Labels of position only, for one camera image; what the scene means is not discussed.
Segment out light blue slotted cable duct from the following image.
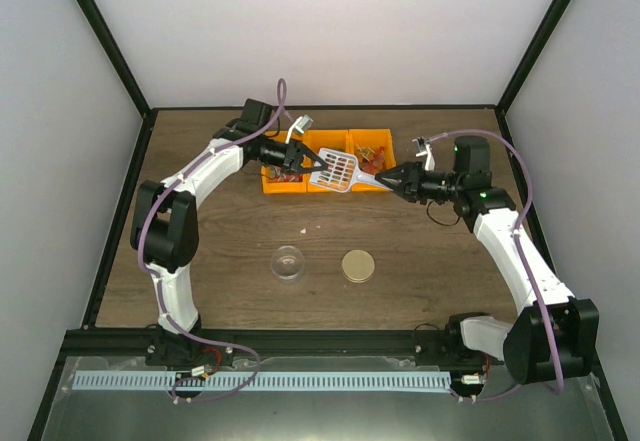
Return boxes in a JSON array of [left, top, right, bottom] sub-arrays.
[[71, 371, 451, 393]]

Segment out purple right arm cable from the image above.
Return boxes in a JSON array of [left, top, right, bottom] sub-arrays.
[[429, 129, 566, 405]]

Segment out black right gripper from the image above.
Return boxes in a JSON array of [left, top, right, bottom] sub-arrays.
[[375, 161, 463, 206]]

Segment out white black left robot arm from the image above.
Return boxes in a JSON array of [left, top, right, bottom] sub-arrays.
[[130, 99, 327, 365]]

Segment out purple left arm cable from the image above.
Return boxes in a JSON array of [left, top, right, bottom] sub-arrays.
[[137, 78, 289, 407]]

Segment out orange bin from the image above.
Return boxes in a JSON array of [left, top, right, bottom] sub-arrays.
[[261, 129, 307, 196], [303, 129, 354, 195], [349, 128, 396, 175]]

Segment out white slotted plastic scoop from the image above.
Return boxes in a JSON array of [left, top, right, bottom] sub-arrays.
[[309, 147, 389, 194]]

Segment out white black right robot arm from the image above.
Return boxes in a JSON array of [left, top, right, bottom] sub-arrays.
[[375, 129, 599, 394]]

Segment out gold round jar lid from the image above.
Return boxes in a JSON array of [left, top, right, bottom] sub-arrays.
[[341, 250, 375, 283]]

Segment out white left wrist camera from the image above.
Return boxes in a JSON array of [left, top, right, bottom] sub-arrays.
[[285, 115, 313, 143]]

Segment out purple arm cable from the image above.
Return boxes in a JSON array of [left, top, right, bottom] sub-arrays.
[[429, 129, 566, 405], [137, 78, 289, 407]]

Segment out clear glass jar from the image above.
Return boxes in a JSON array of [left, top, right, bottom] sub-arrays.
[[270, 245, 305, 281]]

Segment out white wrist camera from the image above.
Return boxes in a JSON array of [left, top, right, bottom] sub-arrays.
[[412, 137, 436, 171], [285, 115, 313, 143]]

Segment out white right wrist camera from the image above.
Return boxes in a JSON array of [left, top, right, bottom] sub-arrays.
[[412, 137, 436, 171]]

